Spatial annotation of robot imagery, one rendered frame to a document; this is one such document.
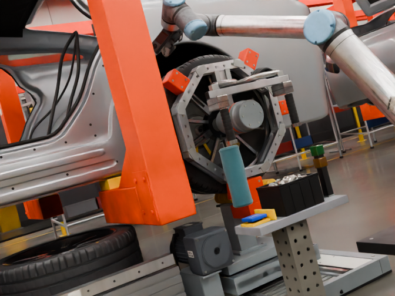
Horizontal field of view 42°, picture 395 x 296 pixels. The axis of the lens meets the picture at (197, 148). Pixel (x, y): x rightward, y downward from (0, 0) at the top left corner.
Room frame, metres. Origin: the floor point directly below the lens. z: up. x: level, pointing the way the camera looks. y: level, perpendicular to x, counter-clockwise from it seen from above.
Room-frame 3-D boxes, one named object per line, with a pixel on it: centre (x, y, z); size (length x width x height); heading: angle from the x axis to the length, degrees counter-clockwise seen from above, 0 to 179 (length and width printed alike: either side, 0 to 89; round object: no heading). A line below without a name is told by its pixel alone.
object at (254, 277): (2.54, -0.14, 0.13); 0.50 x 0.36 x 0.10; 118
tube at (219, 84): (2.22, -0.15, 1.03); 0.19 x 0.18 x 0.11; 28
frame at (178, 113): (2.37, -0.18, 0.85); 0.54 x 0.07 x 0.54; 118
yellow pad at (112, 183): (2.50, 0.42, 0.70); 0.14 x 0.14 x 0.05; 28
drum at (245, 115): (2.31, -0.21, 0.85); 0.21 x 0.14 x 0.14; 28
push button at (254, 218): (1.88, -0.14, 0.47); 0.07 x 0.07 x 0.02; 28
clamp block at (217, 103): (2.11, -0.13, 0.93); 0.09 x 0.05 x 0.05; 28
